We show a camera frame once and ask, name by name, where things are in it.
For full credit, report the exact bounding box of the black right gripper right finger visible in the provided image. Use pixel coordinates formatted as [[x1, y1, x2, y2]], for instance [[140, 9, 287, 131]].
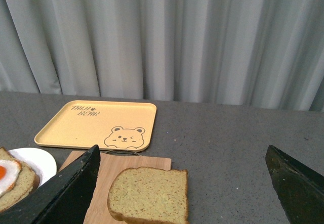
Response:
[[265, 145, 323, 223]]

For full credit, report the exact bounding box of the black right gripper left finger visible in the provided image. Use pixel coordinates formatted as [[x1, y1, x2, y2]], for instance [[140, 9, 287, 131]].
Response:
[[1, 145, 101, 223]]

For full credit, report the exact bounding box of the white plate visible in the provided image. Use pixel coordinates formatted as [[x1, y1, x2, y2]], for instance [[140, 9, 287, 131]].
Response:
[[9, 148, 57, 187]]

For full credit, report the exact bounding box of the bread slice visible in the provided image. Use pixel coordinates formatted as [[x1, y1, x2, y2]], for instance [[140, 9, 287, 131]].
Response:
[[1, 147, 40, 212], [107, 167, 189, 223]]

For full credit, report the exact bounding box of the bamboo cutting board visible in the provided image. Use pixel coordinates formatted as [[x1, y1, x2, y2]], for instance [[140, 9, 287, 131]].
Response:
[[58, 150, 172, 224]]

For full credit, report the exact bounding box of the fried egg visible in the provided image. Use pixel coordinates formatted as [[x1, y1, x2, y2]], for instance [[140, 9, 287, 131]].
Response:
[[1, 160, 22, 197]]

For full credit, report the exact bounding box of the yellow bear tray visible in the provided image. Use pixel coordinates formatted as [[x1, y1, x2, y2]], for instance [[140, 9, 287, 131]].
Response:
[[34, 100, 157, 152]]

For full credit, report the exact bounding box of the grey curtain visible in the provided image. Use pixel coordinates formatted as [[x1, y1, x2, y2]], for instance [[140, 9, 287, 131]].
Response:
[[1, 0, 323, 111]]

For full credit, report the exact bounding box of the metal wire hanging loop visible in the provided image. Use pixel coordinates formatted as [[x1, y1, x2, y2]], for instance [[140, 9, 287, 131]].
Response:
[[104, 150, 145, 157]]

